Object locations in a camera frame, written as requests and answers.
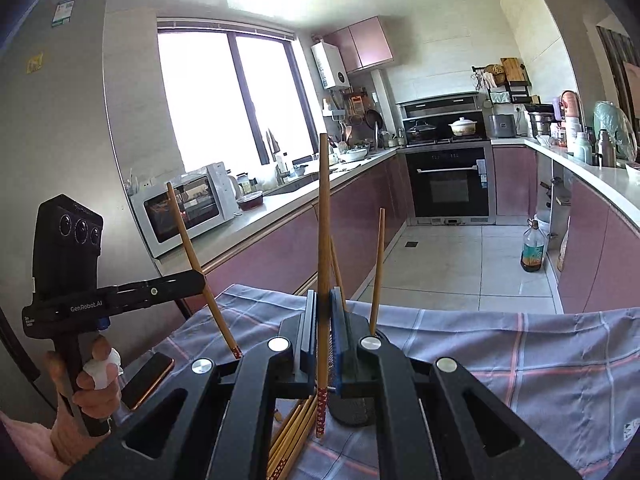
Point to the person's left hand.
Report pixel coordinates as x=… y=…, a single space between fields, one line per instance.
x=95 y=400

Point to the pink wall cabinet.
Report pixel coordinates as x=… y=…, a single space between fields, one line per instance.
x=365 y=42

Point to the silver refrigerator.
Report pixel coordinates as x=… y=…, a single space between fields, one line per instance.
x=65 y=135

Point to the pink jug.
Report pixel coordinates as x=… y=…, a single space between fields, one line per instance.
x=570 y=110

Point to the pink base cabinets window side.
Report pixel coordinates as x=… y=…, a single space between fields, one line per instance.
x=280 y=240

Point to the grey checked tablecloth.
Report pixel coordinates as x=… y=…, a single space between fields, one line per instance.
x=500 y=360

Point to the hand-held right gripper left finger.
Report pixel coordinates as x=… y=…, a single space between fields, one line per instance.
x=309 y=345

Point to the yellow fridge sticker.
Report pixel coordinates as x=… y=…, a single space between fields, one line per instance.
x=35 y=62

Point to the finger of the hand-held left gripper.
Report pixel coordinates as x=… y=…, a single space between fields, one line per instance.
x=160 y=287

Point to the pink base cabinets curved run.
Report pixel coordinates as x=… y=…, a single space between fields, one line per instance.
x=595 y=255

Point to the black wall rack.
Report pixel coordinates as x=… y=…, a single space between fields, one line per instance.
x=510 y=77

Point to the bunch of bamboo chopsticks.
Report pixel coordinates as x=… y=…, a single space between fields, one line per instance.
x=292 y=432

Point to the black mesh holder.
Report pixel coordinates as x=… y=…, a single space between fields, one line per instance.
x=355 y=412

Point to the dark smartphone copper edge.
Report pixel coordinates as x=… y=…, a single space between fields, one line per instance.
x=147 y=380

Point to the steel range hood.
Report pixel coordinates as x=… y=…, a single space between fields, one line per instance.
x=440 y=105

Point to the steel thermos flask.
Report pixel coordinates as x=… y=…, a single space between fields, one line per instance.
x=606 y=150

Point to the white water heater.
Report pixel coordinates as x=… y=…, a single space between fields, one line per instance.
x=330 y=65

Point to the kitchen window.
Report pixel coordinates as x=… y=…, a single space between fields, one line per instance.
x=200 y=100

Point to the green plastic-covered appliance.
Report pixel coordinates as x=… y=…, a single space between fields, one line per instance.
x=615 y=125

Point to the bowl of greens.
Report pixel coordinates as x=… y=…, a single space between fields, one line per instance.
x=355 y=153

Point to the white microwave oven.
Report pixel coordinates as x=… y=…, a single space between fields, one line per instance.
x=220 y=195

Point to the person's left forearm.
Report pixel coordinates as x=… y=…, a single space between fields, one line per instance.
x=22 y=445

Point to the green white fridge label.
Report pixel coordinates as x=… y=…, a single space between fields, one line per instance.
x=62 y=12

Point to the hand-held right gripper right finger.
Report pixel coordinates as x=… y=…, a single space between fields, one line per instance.
x=341 y=355

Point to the white casserole pot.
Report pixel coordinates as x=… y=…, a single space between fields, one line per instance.
x=466 y=127

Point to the black built-in oven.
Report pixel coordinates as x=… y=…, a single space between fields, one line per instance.
x=447 y=185

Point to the dark red glass bowl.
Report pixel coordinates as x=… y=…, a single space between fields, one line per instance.
x=250 y=201

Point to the plastic oil bottle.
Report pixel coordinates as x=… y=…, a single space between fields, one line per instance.
x=534 y=252

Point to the black wok with lid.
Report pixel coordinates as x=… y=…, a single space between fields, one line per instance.
x=421 y=131

